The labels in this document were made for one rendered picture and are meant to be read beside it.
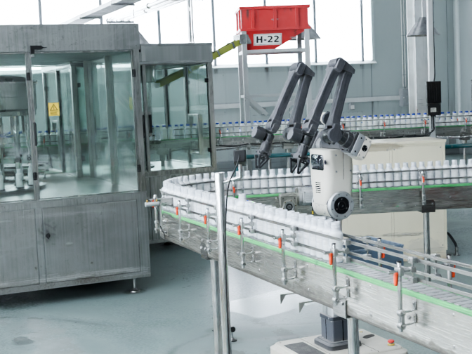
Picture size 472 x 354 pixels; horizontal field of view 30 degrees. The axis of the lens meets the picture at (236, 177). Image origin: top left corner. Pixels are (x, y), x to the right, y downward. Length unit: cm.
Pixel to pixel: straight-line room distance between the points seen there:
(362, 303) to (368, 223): 531
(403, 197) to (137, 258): 257
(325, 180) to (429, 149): 401
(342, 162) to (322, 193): 20
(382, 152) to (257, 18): 329
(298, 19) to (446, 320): 859
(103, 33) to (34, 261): 201
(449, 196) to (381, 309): 326
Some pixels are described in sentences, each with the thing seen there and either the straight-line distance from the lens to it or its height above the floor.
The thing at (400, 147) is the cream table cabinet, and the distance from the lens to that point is 870.
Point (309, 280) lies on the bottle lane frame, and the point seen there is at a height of 90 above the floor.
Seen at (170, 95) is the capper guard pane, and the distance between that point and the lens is 981.
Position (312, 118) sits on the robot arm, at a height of 156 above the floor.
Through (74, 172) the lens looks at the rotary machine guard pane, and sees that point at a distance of 759.
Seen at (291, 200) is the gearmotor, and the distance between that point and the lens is 608.
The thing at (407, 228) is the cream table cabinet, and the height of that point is 33.
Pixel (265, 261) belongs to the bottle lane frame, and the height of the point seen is 92.
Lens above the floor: 169
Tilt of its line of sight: 5 degrees down
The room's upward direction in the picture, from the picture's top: 3 degrees counter-clockwise
